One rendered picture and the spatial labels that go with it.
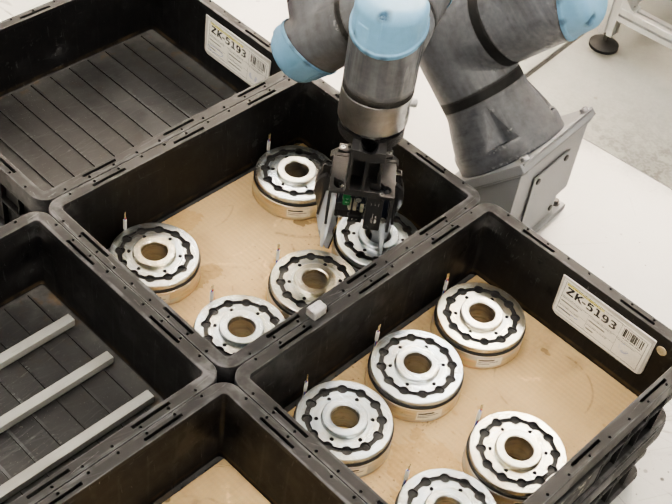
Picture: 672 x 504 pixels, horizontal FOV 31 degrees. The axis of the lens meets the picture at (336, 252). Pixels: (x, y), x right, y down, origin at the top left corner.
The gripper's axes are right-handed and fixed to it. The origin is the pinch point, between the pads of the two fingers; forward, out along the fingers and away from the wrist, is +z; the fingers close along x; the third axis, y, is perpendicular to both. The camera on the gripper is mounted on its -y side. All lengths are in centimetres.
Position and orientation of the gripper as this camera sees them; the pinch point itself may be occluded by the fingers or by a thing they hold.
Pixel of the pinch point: (351, 237)
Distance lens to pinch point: 144.5
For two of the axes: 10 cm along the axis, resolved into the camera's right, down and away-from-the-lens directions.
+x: 9.9, 1.4, 0.2
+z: -1.1, 6.9, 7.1
